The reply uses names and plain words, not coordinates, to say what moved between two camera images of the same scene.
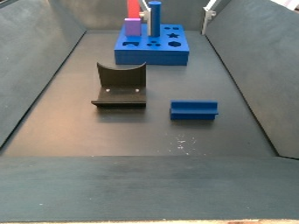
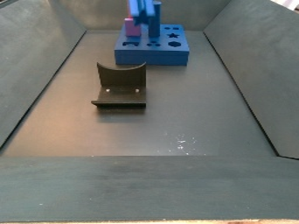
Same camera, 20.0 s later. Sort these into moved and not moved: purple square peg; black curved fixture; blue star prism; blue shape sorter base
Moved: blue star prism
Not moved: blue shape sorter base; black curved fixture; purple square peg
